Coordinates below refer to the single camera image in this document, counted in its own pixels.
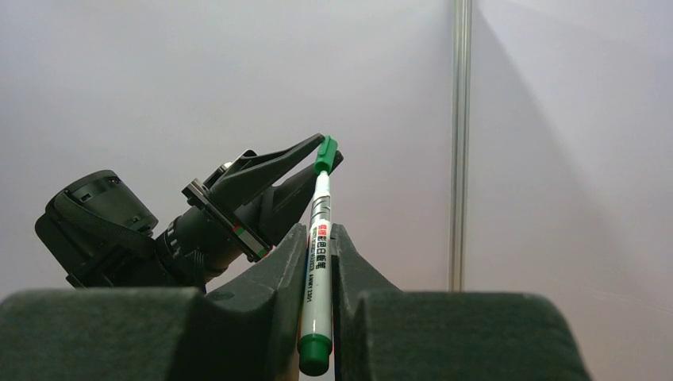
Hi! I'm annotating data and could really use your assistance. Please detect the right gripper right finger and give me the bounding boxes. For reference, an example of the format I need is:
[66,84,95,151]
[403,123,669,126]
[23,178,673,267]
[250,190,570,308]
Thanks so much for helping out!
[332,225,590,380]

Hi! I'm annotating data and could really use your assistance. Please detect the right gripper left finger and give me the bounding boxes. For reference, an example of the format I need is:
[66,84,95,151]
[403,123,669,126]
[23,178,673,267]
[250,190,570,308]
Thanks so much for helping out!
[1,224,307,380]

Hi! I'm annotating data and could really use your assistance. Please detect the green whiteboard marker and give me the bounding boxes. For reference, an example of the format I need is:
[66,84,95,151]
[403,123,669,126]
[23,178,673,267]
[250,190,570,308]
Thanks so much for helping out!
[297,171,334,378]

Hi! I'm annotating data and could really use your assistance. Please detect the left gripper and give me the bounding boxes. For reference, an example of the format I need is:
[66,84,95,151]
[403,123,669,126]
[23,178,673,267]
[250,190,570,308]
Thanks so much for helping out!
[182,133,325,263]

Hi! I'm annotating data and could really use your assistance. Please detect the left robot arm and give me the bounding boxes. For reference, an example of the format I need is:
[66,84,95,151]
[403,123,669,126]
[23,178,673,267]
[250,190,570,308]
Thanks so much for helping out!
[34,134,344,289]

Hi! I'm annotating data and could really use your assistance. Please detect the green marker cap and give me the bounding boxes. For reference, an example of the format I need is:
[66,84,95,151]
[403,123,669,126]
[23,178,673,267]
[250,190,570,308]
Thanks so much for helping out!
[313,135,338,175]

